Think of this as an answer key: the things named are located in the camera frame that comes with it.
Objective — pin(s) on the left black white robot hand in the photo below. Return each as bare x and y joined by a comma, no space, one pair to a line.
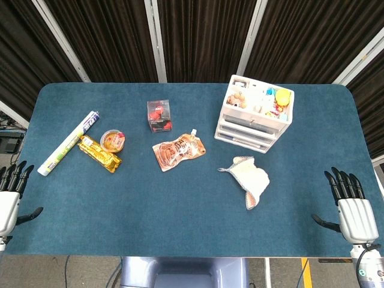
9,210

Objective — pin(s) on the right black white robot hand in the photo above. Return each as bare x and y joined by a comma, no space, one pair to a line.
357,219

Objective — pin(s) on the white pink cloth rag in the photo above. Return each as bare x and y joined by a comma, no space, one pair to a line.
252,180

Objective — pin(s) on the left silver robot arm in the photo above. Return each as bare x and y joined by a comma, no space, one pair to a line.
2,244

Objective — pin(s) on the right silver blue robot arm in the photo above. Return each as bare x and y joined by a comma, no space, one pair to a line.
370,270

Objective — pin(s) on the black floor device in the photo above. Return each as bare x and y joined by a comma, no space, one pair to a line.
10,142

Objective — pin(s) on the white cling film roll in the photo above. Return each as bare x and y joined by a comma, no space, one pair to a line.
69,142

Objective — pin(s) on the gold foil snack package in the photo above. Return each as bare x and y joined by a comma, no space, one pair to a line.
99,154

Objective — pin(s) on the dark pleated curtain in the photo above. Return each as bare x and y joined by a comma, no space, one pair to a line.
306,39
105,39
204,39
30,54
370,105

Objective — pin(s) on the orange jelly cup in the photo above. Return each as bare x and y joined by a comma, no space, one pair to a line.
112,141

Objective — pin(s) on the small red yellow toy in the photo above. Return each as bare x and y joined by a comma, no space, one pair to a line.
272,114

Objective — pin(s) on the yellow ball toy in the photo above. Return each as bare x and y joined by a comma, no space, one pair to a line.
283,97

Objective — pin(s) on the white plastic drawer organizer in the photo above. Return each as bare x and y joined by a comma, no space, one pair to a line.
252,115

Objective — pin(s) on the small blue toy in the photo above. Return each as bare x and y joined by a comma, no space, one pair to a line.
271,91

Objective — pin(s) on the wooden bead figure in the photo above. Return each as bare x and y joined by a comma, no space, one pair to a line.
237,99

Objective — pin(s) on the blue felt table cover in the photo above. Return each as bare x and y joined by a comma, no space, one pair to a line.
180,210

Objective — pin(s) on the clear box red toy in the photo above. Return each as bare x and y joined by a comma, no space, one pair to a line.
159,115

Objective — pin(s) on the orange spouted drink pouch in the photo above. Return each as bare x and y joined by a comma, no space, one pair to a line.
177,151

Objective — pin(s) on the blue grey robot torso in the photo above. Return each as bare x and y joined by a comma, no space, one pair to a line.
186,270

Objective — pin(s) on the white partition post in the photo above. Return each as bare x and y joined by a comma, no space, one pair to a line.
13,114
360,58
156,42
61,40
252,39

